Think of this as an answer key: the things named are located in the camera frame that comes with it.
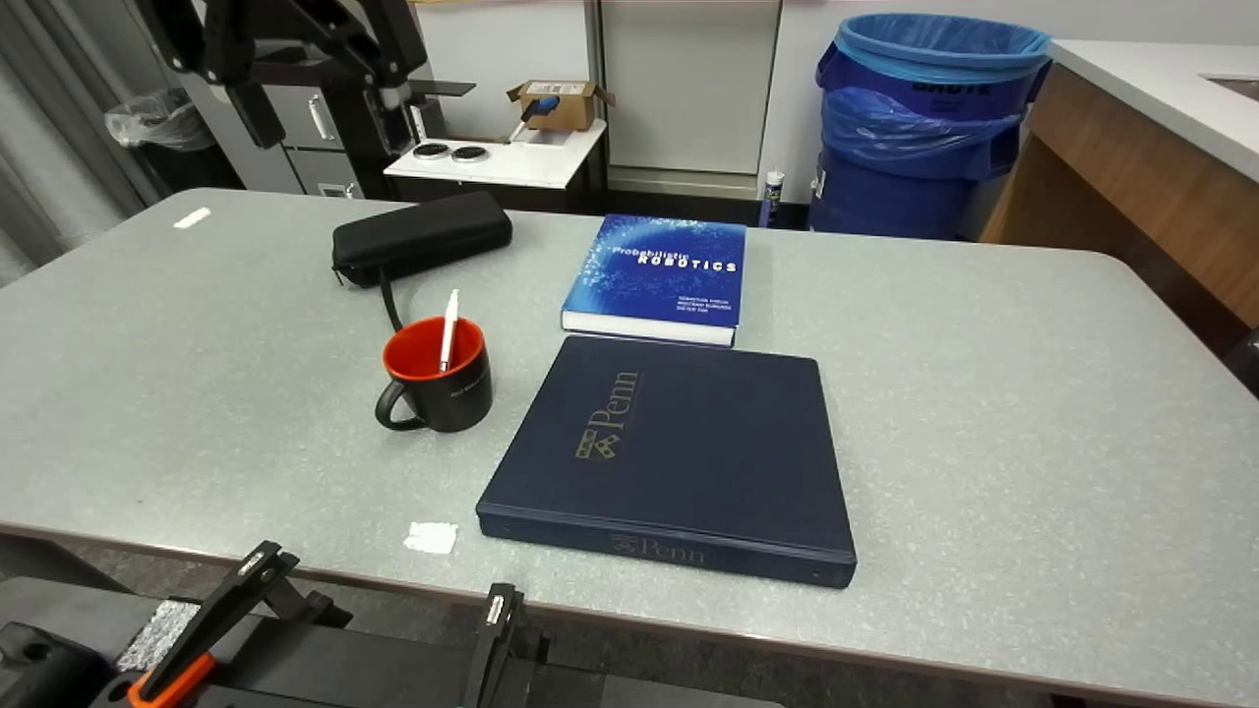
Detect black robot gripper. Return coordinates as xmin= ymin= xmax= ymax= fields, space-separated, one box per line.
xmin=133 ymin=0 xmax=436 ymax=150

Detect white pen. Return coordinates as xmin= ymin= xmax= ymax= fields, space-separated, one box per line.
xmin=436 ymin=289 xmax=466 ymax=379

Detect red mug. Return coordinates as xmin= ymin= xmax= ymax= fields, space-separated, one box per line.
xmin=370 ymin=312 xmax=501 ymax=437

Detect grey filing cabinet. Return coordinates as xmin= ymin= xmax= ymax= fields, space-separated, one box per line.
xmin=183 ymin=70 xmax=386 ymax=206

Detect black sunglasses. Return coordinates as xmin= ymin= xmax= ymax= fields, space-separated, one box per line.
xmin=414 ymin=138 xmax=491 ymax=164

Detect white side table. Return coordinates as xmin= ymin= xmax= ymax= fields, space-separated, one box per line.
xmin=381 ymin=116 xmax=614 ymax=206

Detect small cardboard box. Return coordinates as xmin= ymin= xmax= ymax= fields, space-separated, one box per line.
xmin=503 ymin=75 xmax=604 ymax=138

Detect blue robotics book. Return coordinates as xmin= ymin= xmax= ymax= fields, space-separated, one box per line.
xmin=559 ymin=211 xmax=751 ymax=352

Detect navy Penn binder box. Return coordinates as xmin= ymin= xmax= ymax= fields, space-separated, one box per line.
xmin=474 ymin=335 xmax=862 ymax=593

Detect blue trash bin with liner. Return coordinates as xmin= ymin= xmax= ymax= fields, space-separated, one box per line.
xmin=806 ymin=11 xmax=1060 ymax=244

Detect wooden counter with white top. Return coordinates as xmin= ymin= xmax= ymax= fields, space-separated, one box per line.
xmin=979 ymin=34 xmax=1259 ymax=386

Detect black zip case with strap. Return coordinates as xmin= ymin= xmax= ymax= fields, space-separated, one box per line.
xmin=330 ymin=190 xmax=515 ymax=335

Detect black clamp with orange handle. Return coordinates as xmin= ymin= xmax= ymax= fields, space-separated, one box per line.
xmin=124 ymin=534 xmax=360 ymax=708

